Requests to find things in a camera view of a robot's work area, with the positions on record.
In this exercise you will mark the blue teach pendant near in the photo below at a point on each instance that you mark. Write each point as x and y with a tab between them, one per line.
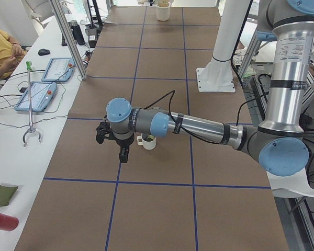
41	93

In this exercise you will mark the green lemon slices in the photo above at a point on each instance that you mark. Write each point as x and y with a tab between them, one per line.
148	138

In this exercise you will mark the green cloth pouch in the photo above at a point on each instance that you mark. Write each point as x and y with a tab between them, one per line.
6	194

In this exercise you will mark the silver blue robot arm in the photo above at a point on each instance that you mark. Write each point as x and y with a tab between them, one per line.
276	144

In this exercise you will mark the red bottle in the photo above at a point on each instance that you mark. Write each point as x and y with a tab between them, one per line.
7	222

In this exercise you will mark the grey aluminium frame post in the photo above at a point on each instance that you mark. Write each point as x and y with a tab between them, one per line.
66	31

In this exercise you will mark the white ribbed cup far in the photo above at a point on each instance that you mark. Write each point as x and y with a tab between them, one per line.
163	11

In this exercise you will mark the blue teach pendant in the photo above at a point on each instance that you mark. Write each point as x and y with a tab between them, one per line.
41	93
58	69

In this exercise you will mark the person in yellow shirt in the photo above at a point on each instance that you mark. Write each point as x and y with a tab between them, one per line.
11	54

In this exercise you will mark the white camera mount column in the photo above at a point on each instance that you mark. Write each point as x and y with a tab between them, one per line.
217	76

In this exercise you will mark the green handled reacher grabber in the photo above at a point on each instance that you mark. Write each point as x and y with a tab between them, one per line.
31	129

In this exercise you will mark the black water bottle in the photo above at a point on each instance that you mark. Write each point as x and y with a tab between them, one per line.
77	33

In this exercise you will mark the black computer mouse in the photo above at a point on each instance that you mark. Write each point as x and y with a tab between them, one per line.
43	52

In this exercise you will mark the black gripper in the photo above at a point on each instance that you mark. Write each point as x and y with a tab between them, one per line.
124	143

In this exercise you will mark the white ribbed HOME mug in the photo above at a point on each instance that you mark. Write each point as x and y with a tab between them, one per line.
146	145

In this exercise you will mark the blue teach pendant far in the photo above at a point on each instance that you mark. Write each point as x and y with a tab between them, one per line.
58	69

